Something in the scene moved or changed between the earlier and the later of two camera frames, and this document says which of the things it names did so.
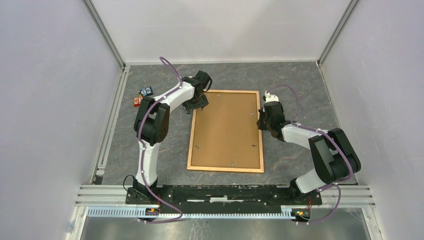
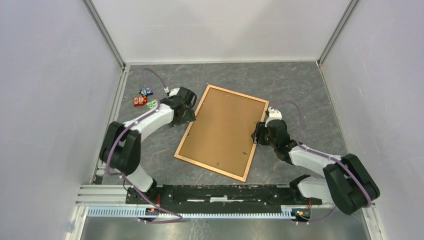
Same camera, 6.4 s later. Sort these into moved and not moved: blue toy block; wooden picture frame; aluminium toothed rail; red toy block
Moved: wooden picture frame
Not moved: blue toy block; aluminium toothed rail; red toy block
